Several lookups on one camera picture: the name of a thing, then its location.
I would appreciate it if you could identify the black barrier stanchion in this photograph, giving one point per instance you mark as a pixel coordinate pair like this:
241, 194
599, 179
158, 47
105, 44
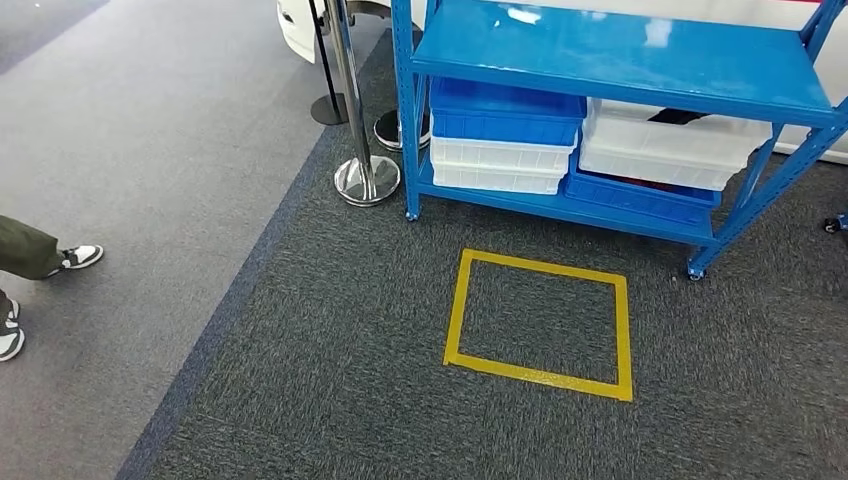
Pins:
328, 109

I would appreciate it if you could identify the white car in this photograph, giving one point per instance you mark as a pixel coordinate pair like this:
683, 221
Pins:
298, 33

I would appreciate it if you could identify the black white sneaker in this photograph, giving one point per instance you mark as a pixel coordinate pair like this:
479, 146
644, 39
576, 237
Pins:
10, 341
83, 255

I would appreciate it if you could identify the black plastic part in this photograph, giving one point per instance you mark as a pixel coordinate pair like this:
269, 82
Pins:
676, 117

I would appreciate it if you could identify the white plastic bin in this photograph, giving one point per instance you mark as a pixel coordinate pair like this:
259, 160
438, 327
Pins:
497, 158
662, 152
497, 180

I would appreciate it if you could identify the person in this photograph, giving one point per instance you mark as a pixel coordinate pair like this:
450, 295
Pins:
26, 248

